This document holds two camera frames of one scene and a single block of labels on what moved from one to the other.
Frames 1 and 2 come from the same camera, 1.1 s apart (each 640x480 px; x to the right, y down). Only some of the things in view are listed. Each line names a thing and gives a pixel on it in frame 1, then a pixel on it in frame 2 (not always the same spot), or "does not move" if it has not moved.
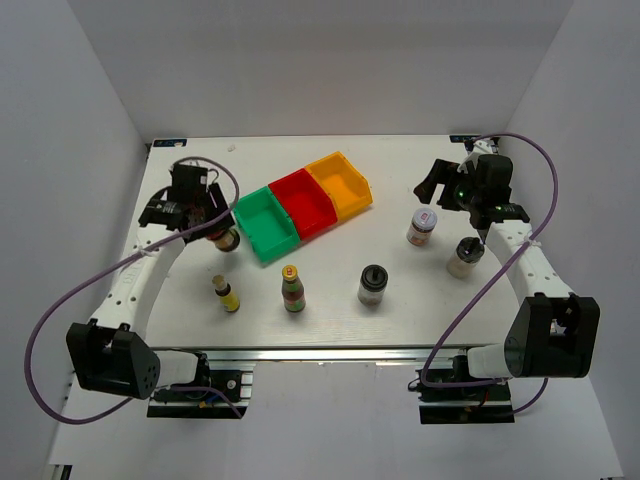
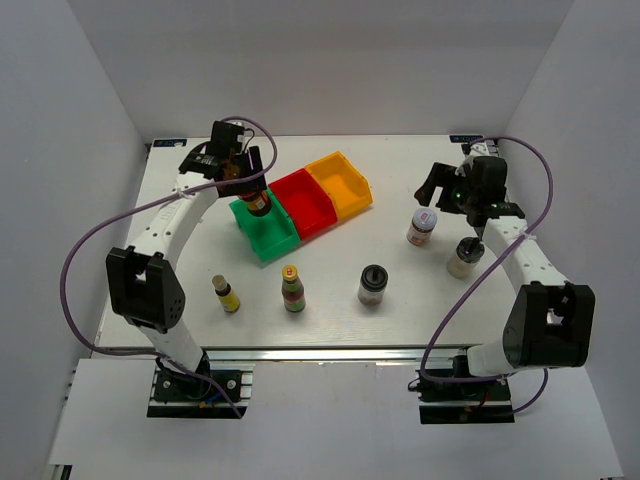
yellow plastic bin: [343, 181] does not move
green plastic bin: [265, 224] does not move
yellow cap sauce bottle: [292, 290] does not move
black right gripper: [447, 175] does not move
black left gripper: [203, 232] -> [255, 159]
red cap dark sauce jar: [226, 239] -> [258, 202]
